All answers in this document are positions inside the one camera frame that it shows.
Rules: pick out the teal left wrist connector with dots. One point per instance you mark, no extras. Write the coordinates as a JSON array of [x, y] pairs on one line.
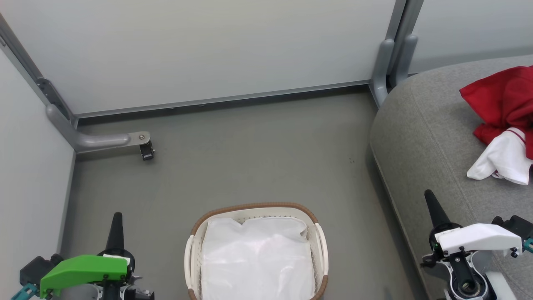
[[23, 291]]

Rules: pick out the black caster wheel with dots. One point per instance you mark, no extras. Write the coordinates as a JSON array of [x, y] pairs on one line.
[[147, 151]]

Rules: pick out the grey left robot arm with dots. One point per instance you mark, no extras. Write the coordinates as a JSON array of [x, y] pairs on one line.
[[83, 293]]

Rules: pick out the grey fabric sofa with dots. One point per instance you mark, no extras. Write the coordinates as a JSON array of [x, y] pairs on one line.
[[429, 137]]

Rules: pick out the white laundry basket brown rim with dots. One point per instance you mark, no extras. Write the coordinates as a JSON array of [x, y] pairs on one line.
[[193, 250]]

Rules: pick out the grey partition corner post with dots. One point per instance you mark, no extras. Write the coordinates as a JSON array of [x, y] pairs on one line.
[[29, 71]]

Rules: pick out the red and white garment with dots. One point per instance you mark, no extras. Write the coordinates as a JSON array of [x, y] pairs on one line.
[[504, 100]]

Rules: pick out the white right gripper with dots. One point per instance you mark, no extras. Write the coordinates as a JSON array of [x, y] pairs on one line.
[[479, 238]]

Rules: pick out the long grey partition foot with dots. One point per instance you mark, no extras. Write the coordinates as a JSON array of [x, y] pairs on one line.
[[91, 141]]

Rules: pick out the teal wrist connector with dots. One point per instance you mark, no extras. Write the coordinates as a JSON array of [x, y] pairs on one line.
[[23, 291], [529, 245]]

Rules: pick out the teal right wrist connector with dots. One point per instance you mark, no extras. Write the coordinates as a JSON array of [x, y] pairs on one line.
[[529, 245]]

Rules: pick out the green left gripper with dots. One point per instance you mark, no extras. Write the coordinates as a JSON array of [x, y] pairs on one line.
[[81, 271]]

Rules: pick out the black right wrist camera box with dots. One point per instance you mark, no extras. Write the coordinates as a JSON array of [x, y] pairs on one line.
[[518, 227]]

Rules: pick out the white cloth in basket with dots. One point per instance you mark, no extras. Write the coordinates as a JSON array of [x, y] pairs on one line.
[[258, 258]]

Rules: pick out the grey double partition post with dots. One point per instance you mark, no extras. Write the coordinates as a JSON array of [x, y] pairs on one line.
[[402, 21]]

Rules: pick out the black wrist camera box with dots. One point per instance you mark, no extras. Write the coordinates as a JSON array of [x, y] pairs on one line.
[[36, 268], [518, 227]]

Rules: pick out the grey partition bottom rail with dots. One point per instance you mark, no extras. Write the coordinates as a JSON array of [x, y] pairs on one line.
[[225, 98]]

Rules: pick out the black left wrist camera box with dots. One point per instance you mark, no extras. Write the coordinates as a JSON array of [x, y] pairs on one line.
[[36, 268]]

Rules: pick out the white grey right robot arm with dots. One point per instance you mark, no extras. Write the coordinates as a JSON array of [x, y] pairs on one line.
[[501, 289]]

